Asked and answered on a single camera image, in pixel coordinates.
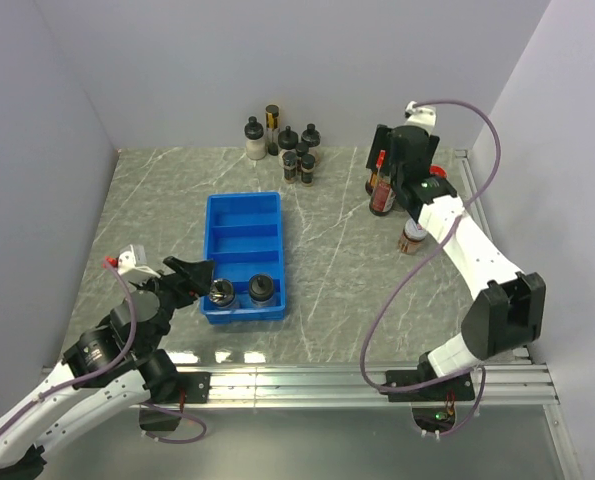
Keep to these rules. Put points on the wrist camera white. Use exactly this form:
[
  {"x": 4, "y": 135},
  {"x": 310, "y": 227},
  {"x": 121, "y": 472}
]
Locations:
[
  {"x": 131, "y": 265},
  {"x": 423, "y": 117}
]

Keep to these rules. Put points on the small spice jar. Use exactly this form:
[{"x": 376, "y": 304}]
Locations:
[
  {"x": 301, "y": 149},
  {"x": 308, "y": 163},
  {"x": 289, "y": 164}
]

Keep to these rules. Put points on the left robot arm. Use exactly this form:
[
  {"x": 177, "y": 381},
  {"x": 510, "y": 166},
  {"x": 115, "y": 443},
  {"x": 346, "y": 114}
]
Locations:
[{"x": 112, "y": 367}]

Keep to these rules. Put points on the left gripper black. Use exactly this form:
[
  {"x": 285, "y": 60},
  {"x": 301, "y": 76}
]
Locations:
[{"x": 197, "y": 275}]

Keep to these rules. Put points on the red lid jar right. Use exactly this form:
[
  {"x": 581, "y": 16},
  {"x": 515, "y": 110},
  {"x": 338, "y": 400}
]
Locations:
[{"x": 437, "y": 172}]

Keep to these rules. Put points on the knob lid jar middle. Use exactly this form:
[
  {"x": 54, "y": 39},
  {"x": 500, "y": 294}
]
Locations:
[{"x": 287, "y": 140}]

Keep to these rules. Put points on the small spice jar left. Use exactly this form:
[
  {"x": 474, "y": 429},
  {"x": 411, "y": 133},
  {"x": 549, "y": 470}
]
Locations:
[{"x": 289, "y": 164}]

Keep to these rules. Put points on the tall clear sauce bottle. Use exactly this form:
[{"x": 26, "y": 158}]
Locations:
[{"x": 382, "y": 195}]

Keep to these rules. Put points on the blue divided plastic bin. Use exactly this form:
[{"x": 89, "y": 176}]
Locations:
[{"x": 244, "y": 237}]

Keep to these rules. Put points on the red lid jar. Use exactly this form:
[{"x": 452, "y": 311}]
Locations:
[
  {"x": 437, "y": 172},
  {"x": 369, "y": 184}
]

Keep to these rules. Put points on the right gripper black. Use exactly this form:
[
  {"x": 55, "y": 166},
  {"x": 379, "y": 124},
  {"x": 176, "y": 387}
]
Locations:
[{"x": 382, "y": 140}]

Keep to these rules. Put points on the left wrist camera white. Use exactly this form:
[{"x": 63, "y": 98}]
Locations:
[{"x": 131, "y": 265}]

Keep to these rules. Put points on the knob lid jar white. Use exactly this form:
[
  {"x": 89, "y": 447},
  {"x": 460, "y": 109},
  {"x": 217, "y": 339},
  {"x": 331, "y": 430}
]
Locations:
[{"x": 261, "y": 290}]

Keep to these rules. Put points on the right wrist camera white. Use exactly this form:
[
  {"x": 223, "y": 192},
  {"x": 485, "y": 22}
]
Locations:
[{"x": 423, "y": 117}]

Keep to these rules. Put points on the knob lid jar right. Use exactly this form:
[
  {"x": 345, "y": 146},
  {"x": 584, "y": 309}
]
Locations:
[{"x": 312, "y": 138}]

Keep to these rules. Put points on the aluminium front rail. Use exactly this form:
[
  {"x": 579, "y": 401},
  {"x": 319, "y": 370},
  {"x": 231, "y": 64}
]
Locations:
[{"x": 330, "y": 385}]

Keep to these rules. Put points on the shaker jar white powder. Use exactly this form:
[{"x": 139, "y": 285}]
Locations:
[{"x": 223, "y": 295}]

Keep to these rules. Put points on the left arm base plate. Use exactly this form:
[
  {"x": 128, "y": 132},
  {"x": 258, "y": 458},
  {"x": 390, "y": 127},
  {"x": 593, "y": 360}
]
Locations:
[{"x": 193, "y": 387}]

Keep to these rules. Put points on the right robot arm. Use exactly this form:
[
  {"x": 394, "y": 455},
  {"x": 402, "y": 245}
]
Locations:
[{"x": 508, "y": 304}]

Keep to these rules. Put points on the small spice jar back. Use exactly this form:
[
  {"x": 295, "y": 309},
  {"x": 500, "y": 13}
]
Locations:
[{"x": 301, "y": 149}]

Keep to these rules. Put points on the knob lid jar far left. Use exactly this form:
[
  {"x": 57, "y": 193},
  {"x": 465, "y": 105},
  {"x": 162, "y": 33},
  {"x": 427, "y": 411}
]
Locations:
[{"x": 255, "y": 145}]

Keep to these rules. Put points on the red lid jar left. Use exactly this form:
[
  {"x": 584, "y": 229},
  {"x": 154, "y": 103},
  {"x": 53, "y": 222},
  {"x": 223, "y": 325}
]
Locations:
[{"x": 369, "y": 184}]

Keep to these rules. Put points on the small spice jar right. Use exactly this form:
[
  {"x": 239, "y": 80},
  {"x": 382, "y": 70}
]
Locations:
[{"x": 308, "y": 163}]

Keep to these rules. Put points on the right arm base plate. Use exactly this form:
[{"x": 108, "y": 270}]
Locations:
[{"x": 455, "y": 389}]

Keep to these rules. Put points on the tall yellow black grinder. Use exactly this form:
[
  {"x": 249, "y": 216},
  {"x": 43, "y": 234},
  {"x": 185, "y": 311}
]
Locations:
[{"x": 272, "y": 113}]

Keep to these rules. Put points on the white lid spice jar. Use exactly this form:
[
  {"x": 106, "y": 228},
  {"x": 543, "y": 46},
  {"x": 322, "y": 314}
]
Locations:
[{"x": 412, "y": 237}]

